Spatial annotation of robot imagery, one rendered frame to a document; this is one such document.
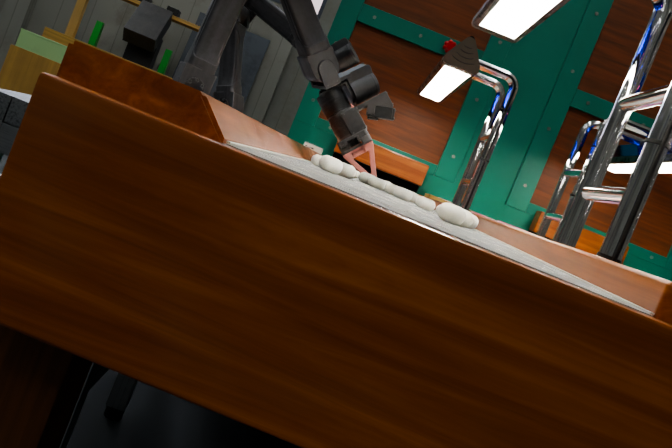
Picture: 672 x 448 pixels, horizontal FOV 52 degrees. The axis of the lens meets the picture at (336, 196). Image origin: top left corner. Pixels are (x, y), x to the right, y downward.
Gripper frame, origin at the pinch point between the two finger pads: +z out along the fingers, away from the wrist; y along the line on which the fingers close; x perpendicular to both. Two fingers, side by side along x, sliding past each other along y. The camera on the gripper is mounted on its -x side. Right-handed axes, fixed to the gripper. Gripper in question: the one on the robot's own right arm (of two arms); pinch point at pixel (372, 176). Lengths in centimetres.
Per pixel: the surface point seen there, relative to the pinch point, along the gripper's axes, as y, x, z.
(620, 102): -56, -31, 6
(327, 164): -50, 5, -4
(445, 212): -66, -5, 7
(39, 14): 761, 282, -387
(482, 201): 83, -29, 24
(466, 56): 4.4, -29.4, -13.2
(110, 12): 768, 199, -348
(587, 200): -56, -22, 15
